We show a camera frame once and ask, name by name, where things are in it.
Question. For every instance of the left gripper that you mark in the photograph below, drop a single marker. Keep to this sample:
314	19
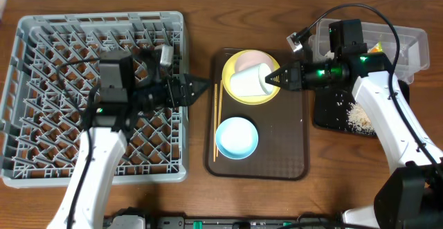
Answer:
176	90

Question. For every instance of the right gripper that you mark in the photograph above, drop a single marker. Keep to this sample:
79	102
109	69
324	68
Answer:
295	74

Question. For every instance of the white pink bowl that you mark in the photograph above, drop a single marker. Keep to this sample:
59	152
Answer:
251	68

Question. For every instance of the green orange snack wrapper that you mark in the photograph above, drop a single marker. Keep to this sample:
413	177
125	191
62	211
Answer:
377	48

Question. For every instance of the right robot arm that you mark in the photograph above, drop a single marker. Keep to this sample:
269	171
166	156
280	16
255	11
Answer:
412	196

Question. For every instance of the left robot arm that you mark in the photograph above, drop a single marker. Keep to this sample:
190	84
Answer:
129	86

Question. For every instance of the black waste tray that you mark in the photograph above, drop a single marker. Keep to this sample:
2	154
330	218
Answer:
325	111

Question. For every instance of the clear plastic waste bin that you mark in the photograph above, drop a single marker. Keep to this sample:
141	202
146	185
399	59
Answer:
413	53

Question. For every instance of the grey plastic dishwasher rack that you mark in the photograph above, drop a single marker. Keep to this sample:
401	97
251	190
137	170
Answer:
51	71

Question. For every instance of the left wooden chopstick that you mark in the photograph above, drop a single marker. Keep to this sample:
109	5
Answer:
215	123

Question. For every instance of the wooden chopstick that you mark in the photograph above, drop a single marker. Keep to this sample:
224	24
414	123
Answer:
215	123
219	110

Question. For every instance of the right wooden chopstick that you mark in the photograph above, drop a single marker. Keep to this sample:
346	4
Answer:
219	110

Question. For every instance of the yellow round plate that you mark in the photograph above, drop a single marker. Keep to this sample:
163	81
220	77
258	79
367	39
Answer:
228	70

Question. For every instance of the dark brown serving tray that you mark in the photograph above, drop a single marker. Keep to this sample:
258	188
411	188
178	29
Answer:
283	149

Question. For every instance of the light blue bowl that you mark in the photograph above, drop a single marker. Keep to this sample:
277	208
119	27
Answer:
236	138

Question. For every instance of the food scraps pile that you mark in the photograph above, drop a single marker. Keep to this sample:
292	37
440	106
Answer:
351	117

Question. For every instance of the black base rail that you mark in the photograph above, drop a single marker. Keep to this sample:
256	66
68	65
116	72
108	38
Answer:
139	218

